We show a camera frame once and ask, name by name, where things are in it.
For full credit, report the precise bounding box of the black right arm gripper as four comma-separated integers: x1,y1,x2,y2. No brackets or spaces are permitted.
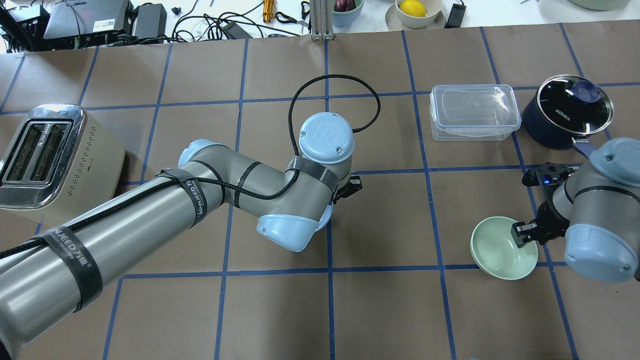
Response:
510,162,577,249

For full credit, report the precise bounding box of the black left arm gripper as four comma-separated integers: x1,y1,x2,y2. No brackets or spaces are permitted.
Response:
331,173,363,205

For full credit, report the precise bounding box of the green bowl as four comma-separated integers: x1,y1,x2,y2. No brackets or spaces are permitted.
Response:
470,216,538,281

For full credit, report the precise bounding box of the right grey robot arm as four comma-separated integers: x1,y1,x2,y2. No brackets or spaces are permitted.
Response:
510,137,640,283

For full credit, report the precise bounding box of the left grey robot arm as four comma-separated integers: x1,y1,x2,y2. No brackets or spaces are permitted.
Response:
0,112,356,360

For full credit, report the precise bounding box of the blue bowl with fruit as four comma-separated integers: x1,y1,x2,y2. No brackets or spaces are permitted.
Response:
331,0,365,28

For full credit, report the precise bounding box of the beige bowl with lemon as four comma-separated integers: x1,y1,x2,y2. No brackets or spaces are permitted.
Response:
385,0,445,31

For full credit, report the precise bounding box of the clear plastic food container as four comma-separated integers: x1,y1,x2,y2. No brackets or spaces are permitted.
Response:
429,84,522,142

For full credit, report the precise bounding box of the dark blue pot with lid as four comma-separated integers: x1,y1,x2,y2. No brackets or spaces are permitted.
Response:
521,74,614,158

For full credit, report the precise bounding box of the orange tool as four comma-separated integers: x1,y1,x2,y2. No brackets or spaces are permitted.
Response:
262,0,276,24

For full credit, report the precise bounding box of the black power adapter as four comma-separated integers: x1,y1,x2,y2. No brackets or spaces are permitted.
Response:
132,3,167,38

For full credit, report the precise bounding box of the cream silver toaster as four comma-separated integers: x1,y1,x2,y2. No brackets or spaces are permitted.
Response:
0,104,126,226

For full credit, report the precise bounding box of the black electronics box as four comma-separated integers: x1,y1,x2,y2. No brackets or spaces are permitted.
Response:
43,0,134,46

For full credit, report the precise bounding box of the aluminium frame post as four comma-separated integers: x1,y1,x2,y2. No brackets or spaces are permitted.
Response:
309,0,335,41

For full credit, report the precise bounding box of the black braided cable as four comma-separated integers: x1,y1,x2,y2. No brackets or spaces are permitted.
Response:
0,74,382,261

